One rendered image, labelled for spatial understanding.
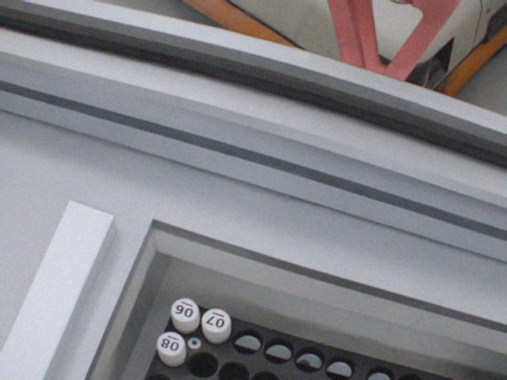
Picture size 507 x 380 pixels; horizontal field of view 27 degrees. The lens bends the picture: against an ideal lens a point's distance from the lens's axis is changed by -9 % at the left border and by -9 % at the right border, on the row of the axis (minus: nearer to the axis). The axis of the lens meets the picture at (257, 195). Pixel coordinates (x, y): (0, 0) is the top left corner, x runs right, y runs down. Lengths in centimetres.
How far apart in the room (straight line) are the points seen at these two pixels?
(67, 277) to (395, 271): 13
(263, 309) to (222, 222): 11
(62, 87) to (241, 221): 9
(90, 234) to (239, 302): 14
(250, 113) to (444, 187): 8
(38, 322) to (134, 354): 13
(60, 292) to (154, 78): 9
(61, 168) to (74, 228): 4
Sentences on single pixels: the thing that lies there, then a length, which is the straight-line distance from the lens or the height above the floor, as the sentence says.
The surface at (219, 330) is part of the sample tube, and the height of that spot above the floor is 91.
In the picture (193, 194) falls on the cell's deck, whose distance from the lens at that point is 47.
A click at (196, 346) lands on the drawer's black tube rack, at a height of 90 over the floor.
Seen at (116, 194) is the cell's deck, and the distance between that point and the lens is 47.
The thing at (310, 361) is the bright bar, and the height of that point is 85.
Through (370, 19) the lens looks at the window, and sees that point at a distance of 39.
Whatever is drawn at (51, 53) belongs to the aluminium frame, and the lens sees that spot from 46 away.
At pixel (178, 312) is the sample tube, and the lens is 48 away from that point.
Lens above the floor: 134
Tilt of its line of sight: 58 degrees down
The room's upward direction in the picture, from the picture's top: 1 degrees clockwise
